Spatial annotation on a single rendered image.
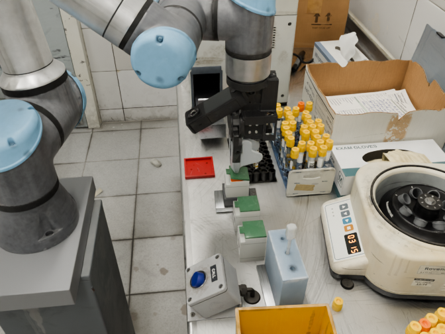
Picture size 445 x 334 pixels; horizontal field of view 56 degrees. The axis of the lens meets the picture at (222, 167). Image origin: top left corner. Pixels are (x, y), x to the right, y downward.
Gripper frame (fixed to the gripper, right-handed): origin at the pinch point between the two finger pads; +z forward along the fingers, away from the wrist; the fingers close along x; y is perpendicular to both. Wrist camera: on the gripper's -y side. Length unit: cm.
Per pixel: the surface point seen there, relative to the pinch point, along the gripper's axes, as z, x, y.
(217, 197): 8.5, 0.4, -3.1
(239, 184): 2.9, -2.0, 1.1
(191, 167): 9.7, 12.1, -8.3
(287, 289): 2.2, -27.1, 5.6
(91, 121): 93, 162, -69
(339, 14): -2, 75, 44
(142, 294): 97, 38, -32
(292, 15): -15.5, 38.4, 18.6
